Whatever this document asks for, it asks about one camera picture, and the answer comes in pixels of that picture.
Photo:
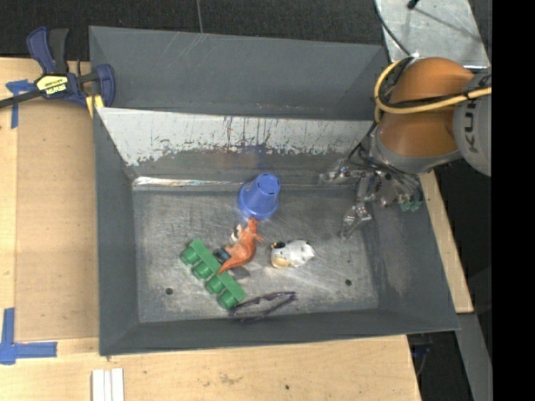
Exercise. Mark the purple sunglasses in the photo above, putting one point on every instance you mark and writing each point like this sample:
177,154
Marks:
267,303

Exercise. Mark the grey metal bin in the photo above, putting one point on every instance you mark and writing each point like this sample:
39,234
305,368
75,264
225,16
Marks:
292,77

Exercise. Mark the orange toy dinosaur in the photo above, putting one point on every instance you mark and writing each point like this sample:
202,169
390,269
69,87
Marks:
244,247

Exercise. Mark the green block with pegs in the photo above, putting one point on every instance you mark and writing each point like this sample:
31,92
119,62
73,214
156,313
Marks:
217,278

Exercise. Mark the white toy animal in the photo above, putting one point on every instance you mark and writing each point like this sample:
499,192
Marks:
292,254

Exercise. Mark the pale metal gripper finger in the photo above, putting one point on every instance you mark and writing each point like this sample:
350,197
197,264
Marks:
348,223
364,217

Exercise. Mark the blue plastic cup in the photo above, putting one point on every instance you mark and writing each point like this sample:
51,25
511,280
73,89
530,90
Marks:
259,196

